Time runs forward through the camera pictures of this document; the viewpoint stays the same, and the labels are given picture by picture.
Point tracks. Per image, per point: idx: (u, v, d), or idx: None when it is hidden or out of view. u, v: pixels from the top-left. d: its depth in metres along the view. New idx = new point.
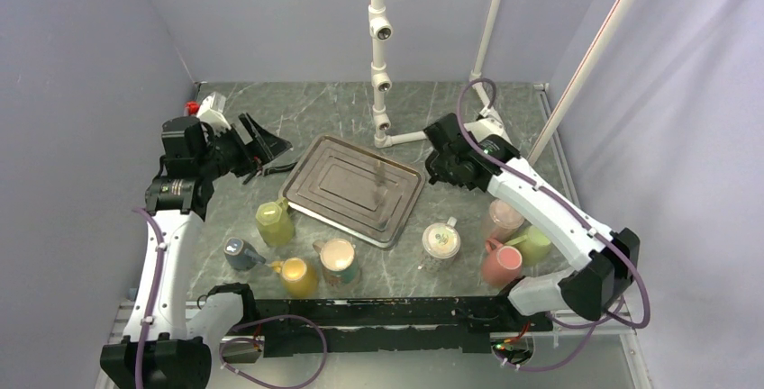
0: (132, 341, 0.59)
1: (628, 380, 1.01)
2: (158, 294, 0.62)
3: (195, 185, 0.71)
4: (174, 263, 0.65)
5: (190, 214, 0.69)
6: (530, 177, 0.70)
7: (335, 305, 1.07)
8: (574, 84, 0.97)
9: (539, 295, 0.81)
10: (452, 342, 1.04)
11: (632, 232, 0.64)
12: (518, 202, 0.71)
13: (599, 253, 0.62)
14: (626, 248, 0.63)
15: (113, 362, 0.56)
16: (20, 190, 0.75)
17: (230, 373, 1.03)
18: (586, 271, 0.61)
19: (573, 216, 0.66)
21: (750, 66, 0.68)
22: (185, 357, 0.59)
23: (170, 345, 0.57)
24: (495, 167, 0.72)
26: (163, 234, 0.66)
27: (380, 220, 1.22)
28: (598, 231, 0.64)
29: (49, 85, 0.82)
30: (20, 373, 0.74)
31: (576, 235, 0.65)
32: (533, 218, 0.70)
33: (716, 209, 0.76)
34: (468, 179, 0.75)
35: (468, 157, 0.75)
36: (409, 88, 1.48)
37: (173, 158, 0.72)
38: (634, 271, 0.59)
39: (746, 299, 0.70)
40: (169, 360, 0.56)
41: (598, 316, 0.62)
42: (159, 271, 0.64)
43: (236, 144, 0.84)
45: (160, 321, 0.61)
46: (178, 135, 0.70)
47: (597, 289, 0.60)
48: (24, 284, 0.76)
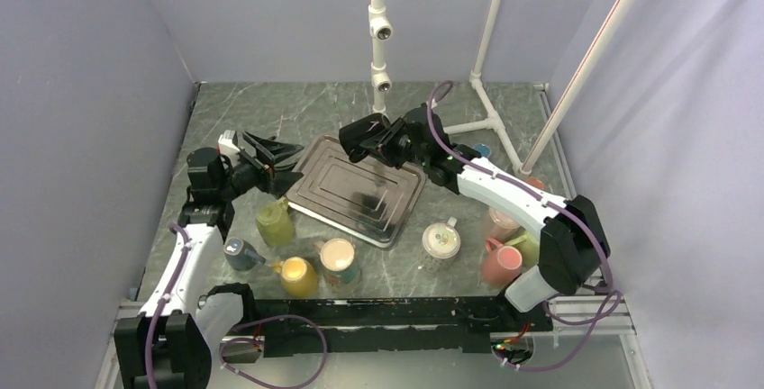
0: (147, 316, 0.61)
1: (628, 379, 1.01)
2: (177, 281, 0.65)
3: (220, 213, 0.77)
4: (197, 256, 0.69)
5: (214, 228, 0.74)
6: (487, 168, 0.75)
7: (335, 305, 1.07)
8: (574, 85, 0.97)
9: (534, 290, 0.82)
10: (452, 342, 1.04)
11: (584, 198, 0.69)
12: (481, 193, 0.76)
13: (552, 217, 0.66)
14: (580, 212, 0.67)
15: (128, 330, 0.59)
16: (19, 191, 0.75)
17: (230, 373, 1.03)
18: (543, 237, 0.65)
19: (529, 193, 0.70)
21: (750, 66, 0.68)
22: (194, 339, 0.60)
23: (181, 319, 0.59)
24: (458, 167, 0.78)
26: (189, 238, 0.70)
27: (380, 220, 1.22)
28: (550, 201, 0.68)
29: (49, 85, 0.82)
30: (21, 373, 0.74)
31: (532, 207, 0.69)
32: (497, 204, 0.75)
33: (715, 208, 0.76)
34: (440, 185, 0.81)
35: (439, 163, 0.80)
36: (409, 88, 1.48)
37: (197, 189, 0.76)
38: (587, 230, 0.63)
39: (747, 300, 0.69)
40: (178, 336, 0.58)
41: (569, 279, 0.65)
42: (183, 260, 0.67)
43: (250, 161, 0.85)
45: (177, 301, 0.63)
46: (202, 170, 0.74)
47: (558, 251, 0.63)
48: (23, 284, 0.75)
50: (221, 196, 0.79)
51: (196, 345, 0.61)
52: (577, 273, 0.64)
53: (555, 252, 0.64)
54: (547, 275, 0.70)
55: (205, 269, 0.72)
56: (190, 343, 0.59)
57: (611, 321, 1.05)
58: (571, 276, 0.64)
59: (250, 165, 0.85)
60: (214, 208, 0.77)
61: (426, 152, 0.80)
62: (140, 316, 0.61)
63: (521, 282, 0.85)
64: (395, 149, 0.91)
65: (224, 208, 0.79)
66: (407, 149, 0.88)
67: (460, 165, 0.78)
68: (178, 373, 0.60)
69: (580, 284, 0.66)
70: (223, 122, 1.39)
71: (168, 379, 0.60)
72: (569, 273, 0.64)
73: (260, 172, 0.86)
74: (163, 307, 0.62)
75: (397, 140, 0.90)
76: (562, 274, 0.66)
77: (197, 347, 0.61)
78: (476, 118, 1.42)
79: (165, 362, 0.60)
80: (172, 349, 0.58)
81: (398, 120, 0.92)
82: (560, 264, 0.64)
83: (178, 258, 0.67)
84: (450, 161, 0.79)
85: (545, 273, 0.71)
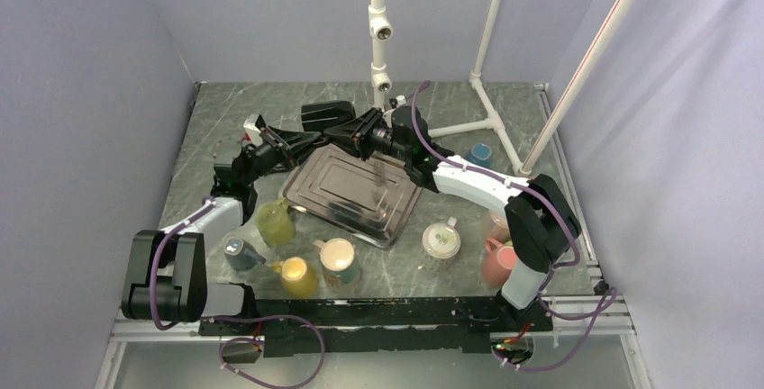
0: (165, 231, 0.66)
1: (628, 380, 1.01)
2: (198, 219, 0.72)
3: (242, 202, 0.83)
4: (221, 212, 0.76)
5: (235, 202, 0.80)
6: (459, 162, 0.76)
7: (335, 305, 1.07)
8: (574, 84, 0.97)
9: (522, 281, 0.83)
10: (452, 342, 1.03)
11: (548, 176, 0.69)
12: (454, 186, 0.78)
13: (516, 196, 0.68)
14: (542, 190, 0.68)
15: (145, 237, 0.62)
16: (19, 191, 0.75)
17: (229, 373, 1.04)
18: (509, 214, 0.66)
19: (494, 177, 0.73)
21: (750, 65, 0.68)
22: (198, 265, 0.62)
23: (193, 237, 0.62)
24: (434, 166, 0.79)
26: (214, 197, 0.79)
27: (378, 219, 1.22)
28: (513, 182, 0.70)
29: (49, 84, 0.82)
30: (22, 374, 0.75)
31: (497, 191, 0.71)
32: (471, 195, 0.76)
33: (713, 208, 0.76)
34: (419, 185, 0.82)
35: (419, 164, 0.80)
36: (408, 88, 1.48)
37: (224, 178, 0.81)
38: (551, 207, 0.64)
39: (747, 300, 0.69)
40: (188, 248, 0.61)
41: (540, 253, 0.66)
42: (207, 209, 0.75)
43: (272, 147, 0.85)
45: (193, 228, 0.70)
46: (225, 167, 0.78)
47: (524, 227, 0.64)
48: (23, 283, 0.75)
50: (244, 185, 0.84)
51: (199, 274, 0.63)
52: (547, 248, 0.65)
53: (522, 230, 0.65)
54: (520, 255, 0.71)
55: (220, 230, 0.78)
56: (195, 266, 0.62)
57: (611, 320, 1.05)
58: (541, 250, 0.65)
59: (269, 146, 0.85)
60: (238, 197, 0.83)
61: (408, 154, 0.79)
62: (159, 230, 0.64)
63: (513, 275, 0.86)
64: (369, 140, 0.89)
65: (247, 195, 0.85)
66: (386, 143, 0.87)
67: (437, 163, 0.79)
68: (176, 294, 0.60)
69: (552, 258, 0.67)
70: (223, 122, 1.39)
71: (165, 297, 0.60)
72: (537, 246, 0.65)
73: (279, 153, 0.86)
74: (180, 229, 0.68)
75: (373, 132, 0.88)
76: (532, 250, 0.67)
77: (199, 280, 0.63)
78: (476, 118, 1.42)
79: (165, 284, 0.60)
80: (178, 265, 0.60)
81: (371, 113, 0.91)
82: (528, 239, 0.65)
83: (203, 209, 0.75)
84: (430, 162, 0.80)
85: (519, 254, 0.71)
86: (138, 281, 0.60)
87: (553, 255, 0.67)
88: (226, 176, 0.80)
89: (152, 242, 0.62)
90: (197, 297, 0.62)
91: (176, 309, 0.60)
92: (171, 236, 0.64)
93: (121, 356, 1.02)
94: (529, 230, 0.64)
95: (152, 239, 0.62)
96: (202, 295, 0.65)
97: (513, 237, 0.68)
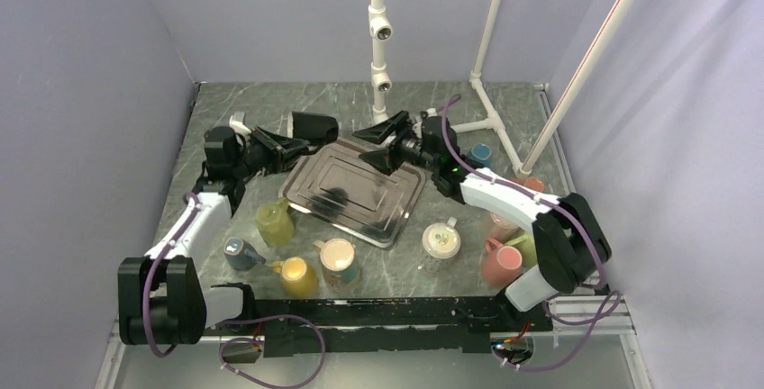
0: (150, 257, 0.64)
1: (628, 379, 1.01)
2: (183, 232, 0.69)
3: (229, 189, 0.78)
4: (205, 214, 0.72)
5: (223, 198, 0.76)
6: (487, 174, 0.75)
7: (335, 305, 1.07)
8: (574, 84, 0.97)
9: (532, 290, 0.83)
10: (452, 342, 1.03)
11: (578, 195, 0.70)
12: (483, 200, 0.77)
13: (544, 212, 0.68)
14: (573, 211, 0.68)
15: (131, 270, 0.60)
16: (21, 191, 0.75)
17: (229, 373, 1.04)
18: (537, 231, 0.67)
19: (523, 194, 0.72)
21: (750, 66, 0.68)
22: (192, 288, 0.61)
23: (181, 265, 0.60)
24: (463, 178, 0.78)
26: (200, 200, 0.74)
27: (380, 219, 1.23)
28: (542, 198, 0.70)
29: (49, 84, 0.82)
30: (22, 374, 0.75)
31: (526, 205, 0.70)
32: (498, 209, 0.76)
33: (713, 209, 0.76)
34: (445, 194, 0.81)
35: (446, 175, 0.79)
36: (408, 88, 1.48)
37: (213, 162, 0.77)
38: (580, 227, 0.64)
39: (749, 302, 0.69)
40: (178, 278, 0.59)
41: (565, 274, 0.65)
42: (192, 216, 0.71)
43: (262, 144, 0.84)
45: (180, 248, 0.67)
46: (216, 146, 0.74)
47: (550, 244, 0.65)
48: (24, 282, 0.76)
50: (232, 172, 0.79)
51: (193, 295, 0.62)
52: (573, 269, 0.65)
53: (549, 247, 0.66)
54: (547, 275, 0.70)
55: (210, 233, 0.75)
56: (188, 293, 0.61)
57: (611, 320, 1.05)
58: (567, 273, 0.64)
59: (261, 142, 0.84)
60: (224, 183, 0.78)
61: (436, 164, 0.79)
62: (143, 259, 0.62)
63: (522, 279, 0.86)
64: (399, 151, 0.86)
65: (234, 185, 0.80)
66: (416, 153, 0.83)
67: (465, 175, 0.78)
68: (174, 319, 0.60)
69: (579, 282, 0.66)
70: (223, 122, 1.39)
71: (163, 324, 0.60)
72: (563, 266, 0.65)
73: (270, 152, 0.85)
74: (166, 252, 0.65)
75: (403, 144, 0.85)
76: (558, 271, 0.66)
77: (194, 299, 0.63)
78: (476, 118, 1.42)
79: (160, 308, 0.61)
80: (170, 294, 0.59)
81: (400, 114, 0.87)
82: (555, 257, 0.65)
83: (187, 217, 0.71)
84: (459, 174, 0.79)
85: (546, 275, 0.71)
86: (131, 312, 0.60)
87: (579, 278, 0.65)
88: (217, 161, 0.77)
89: (140, 274, 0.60)
90: (196, 315, 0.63)
91: (176, 330, 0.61)
92: (159, 263, 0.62)
93: (121, 356, 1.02)
94: (555, 248, 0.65)
95: (139, 270, 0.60)
96: (200, 308, 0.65)
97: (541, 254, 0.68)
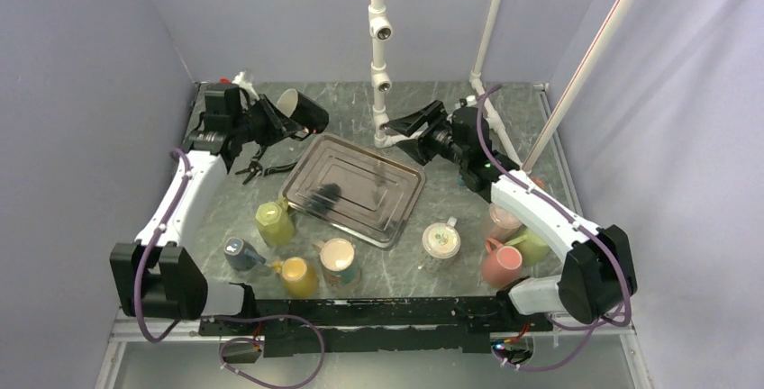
0: (140, 243, 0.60)
1: (628, 379, 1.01)
2: (174, 211, 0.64)
3: (224, 139, 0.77)
4: (197, 187, 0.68)
5: (217, 158, 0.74)
6: (523, 182, 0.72)
7: (335, 305, 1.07)
8: (574, 84, 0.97)
9: (542, 302, 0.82)
10: (452, 343, 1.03)
11: (621, 229, 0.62)
12: (513, 207, 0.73)
13: (581, 242, 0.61)
14: (612, 244, 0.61)
15: (122, 256, 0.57)
16: (20, 192, 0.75)
17: (229, 373, 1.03)
18: (568, 259, 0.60)
19: (560, 213, 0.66)
21: (750, 66, 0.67)
22: (186, 276, 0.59)
23: (175, 254, 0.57)
24: (494, 176, 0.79)
26: (191, 167, 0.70)
27: (379, 220, 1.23)
28: (581, 225, 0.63)
29: (49, 84, 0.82)
30: (21, 375, 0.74)
31: (562, 229, 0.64)
32: (528, 221, 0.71)
33: (713, 209, 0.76)
34: (474, 190, 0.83)
35: (475, 170, 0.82)
36: (408, 88, 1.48)
37: (211, 114, 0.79)
38: (616, 265, 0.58)
39: (749, 303, 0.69)
40: (173, 267, 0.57)
41: (586, 306, 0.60)
42: (182, 189, 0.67)
43: (265, 114, 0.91)
45: (171, 232, 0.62)
46: (219, 92, 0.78)
47: (581, 276, 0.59)
48: (23, 282, 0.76)
50: (229, 126, 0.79)
51: (188, 281, 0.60)
52: (595, 303, 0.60)
53: (577, 277, 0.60)
54: (566, 297, 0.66)
55: (201, 210, 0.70)
56: (185, 277, 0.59)
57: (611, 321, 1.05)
58: (589, 307, 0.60)
59: (265, 113, 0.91)
60: (221, 136, 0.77)
61: (465, 156, 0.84)
62: (135, 245, 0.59)
63: (531, 289, 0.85)
64: (432, 141, 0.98)
65: (229, 139, 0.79)
66: (446, 144, 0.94)
67: (496, 175, 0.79)
68: (171, 302, 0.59)
69: (599, 315, 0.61)
70: None
71: (163, 306, 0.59)
72: (586, 300, 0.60)
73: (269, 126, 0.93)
74: (157, 237, 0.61)
75: (433, 135, 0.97)
76: (578, 300, 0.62)
77: (192, 280, 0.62)
78: None
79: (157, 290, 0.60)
80: (167, 280, 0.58)
81: (433, 104, 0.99)
82: (581, 289, 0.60)
83: (177, 190, 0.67)
84: (487, 169, 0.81)
85: (565, 297, 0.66)
86: (130, 294, 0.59)
87: (599, 312, 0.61)
88: (215, 112, 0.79)
89: (131, 261, 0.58)
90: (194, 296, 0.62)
91: (175, 310, 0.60)
92: (152, 248, 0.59)
93: (121, 356, 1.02)
94: (585, 282, 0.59)
95: (131, 257, 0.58)
96: (198, 288, 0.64)
97: (565, 279, 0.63)
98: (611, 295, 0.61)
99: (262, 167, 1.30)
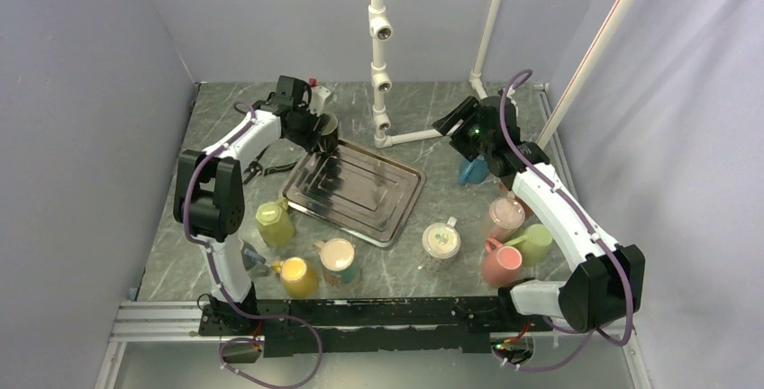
0: (205, 153, 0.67)
1: (627, 379, 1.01)
2: (237, 139, 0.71)
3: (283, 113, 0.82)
4: (259, 130, 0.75)
5: (275, 119, 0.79)
6: (550, 179, 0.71)
7: (335, 305, 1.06)
8: (574, 84, 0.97)
9: (542, 305, 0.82)
10: (452, 343, 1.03)
11: (640, 249, 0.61)
12: (535, 202, 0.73)
13: (595, 257, 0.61)
14: (627, 265, 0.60)
15: (187, 157, 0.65)
16: (20, 192, 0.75)
17: (229, 373, 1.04)
18: (578, 271, 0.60)
19: (581, 221, 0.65)
21: (749, 67, 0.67)
22: (234, 189, 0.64)
23: (231, 164, 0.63)
24: (519, 166, 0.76)
26: (256, 116, 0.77)
27: (380, 220, 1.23)
28: (601, 239, 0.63)
29: (48, 85, 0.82)
30: (22, 374, 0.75)
31: (579, 238, 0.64)
32: (545, 220, 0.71)
33: (713, 208, 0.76)
34: (497, 176, 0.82)
35: (501, 153, 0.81)
36: (408, 88, 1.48)
37: (279, 94, 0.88)
38: (627, 287, 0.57)
39: (747, 303, 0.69)
40: (225, 176, 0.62)
41: (584, 316, 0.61)
42: (246, 129, 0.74)
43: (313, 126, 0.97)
45: (231, 151, 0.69)
46: (288, 78, 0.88)
47: (587, 289, 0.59)
48: (23, 282, 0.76)
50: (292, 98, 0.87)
51: (235, 196, 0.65)
52: (595, 317, 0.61)
53: (583, 288, 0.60)
54: (567, 303, 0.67)
55: (254, 152, 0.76)
56: (231, 193, 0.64)
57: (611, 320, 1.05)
58: (587, 319, 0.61)
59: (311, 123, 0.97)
60: (281, 105, 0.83)
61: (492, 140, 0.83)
62: (201, 153, 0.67)
63: (532, 292, 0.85)
64: (466, 137, 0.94)
65: (289, 112, 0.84)
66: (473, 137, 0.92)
67: (522, 164, 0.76)
68: (213, 211, 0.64)
69: (595, 328, 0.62)
70: (223, 122, 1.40)
71: (203, 215, 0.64)
72: (586, 312, 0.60)
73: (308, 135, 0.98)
74: (220, 151, 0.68)
75: (468, 130, 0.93)
76: (578, 310, 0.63)
77: (237, 200, 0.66)
78: None
79: (204, 198, 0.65)
80: (215, 187, 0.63)
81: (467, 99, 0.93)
82: (584, 301, 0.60)
83: (242, 128, 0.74)
84: (512, 154, 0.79)
85: (565, 303, 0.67)
86: (181, 195, 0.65)
87: (596, 325, 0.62)
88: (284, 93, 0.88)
89: (194, 163, 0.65)
90: (234, 214, 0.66)
91: (213, 222, 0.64)
92: (212, 158, 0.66)
93: (121, 356, 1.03)
94: (590, 296, 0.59)
95: (194, 159, 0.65)
96: (239, 212, 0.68)
97: (571, 286, 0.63)
98: (612, 312, 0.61)
99: (262, 167, 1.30)
